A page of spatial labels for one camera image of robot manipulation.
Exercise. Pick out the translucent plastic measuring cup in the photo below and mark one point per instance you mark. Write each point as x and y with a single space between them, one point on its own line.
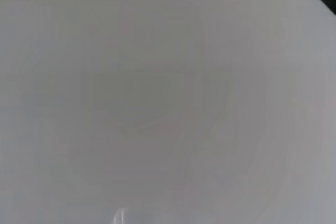
119 216

